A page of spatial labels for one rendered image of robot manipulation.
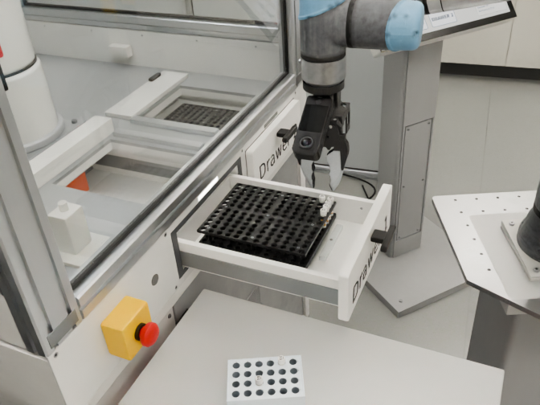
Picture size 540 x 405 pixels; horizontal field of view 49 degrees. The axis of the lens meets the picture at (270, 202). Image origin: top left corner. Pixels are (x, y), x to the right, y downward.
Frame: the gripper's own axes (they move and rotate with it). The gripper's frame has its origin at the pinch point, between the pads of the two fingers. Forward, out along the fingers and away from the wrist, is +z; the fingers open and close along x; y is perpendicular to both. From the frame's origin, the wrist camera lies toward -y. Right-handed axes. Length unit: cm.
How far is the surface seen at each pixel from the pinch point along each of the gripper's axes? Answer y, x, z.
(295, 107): 41.0, 18.7, 5.0
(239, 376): -32.7, 5.0, 17.7
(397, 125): 94, 0, 35
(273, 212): -1.1, 9.7, 7.3
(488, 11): 104, -23, -2
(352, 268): -16.1, -9.7, 4.9
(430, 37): 85, -9, 0
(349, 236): 3.4, -4.7, 13.8
